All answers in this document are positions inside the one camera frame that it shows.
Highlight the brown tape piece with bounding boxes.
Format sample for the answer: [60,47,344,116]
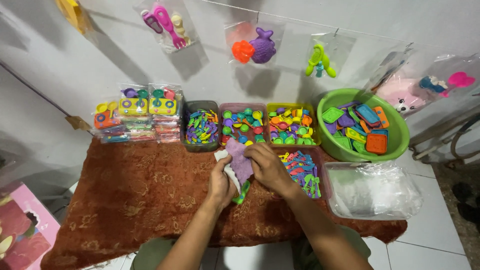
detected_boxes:
[65,115,92,131]

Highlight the black sandals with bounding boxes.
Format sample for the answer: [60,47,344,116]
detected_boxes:
[451,182,480,226]

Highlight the pink tub of toy utensils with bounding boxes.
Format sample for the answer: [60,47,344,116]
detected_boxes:
[271,145,331,200]

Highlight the person's left hand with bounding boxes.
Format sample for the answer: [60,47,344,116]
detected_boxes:
[207,154,238,209]

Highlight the thin hanging string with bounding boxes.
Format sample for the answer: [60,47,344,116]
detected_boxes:
[202,0,480,55]

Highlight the hanging bag with yellow toy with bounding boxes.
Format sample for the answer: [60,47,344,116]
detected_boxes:
[54,0,94,36]

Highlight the purple textured toy piece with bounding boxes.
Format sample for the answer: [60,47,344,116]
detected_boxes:
[225,137,255,187]

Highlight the hanging bag with pink fork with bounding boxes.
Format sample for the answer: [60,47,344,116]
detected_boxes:
[133,0,199,54]

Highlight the clear tub of plastic bags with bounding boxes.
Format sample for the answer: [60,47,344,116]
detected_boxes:
[323,161,424,221]

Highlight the pink printed box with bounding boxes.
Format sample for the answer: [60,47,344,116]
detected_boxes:
[0,182,61,270]

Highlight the hanging bag with sand molds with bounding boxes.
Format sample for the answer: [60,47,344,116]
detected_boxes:
[224,20,286,68]

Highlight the hanging bag with green comb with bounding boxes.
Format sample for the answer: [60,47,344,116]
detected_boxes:
[304,33,357,79]

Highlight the yellow tub of toy cups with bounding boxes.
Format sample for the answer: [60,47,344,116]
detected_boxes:
[266,103,322,146]

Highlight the white plastic bag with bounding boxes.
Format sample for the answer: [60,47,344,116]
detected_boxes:
[214,149,242,194]

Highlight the stack of yellow stove packets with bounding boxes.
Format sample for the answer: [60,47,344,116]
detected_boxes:
[118,84,156,142]
[148,83,184,143]

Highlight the pink tub of toy pans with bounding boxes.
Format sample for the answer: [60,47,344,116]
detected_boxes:
[218,103,269,148]

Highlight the person's green shorts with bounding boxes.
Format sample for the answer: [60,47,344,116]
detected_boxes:
[129,225,372,270]

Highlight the metal rack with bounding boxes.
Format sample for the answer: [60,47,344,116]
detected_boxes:
[408,107,480,162]

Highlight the hanging bag with pink plush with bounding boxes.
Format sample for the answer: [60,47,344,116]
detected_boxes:
[365,50,447,118]

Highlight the green basin of toy trays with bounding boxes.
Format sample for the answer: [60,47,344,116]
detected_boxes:
[317,88,410,163]

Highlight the green toy piece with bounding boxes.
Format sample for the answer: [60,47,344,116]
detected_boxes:
[232,180,251,205]

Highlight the person's right hand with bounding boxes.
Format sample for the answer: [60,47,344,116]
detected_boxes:
[243,143,298,199]

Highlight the hanging bag with pink toy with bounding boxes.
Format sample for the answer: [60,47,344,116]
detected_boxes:
[414,54,480,100]

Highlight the stack of orange stove packets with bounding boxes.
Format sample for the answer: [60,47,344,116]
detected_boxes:
[92,100,130,144]

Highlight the grey tub of toy cutlery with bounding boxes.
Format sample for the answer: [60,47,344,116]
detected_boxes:
[180,100,220,153]

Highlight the brown patterned table cloth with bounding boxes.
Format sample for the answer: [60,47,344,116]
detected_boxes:
[40,137,408,270]

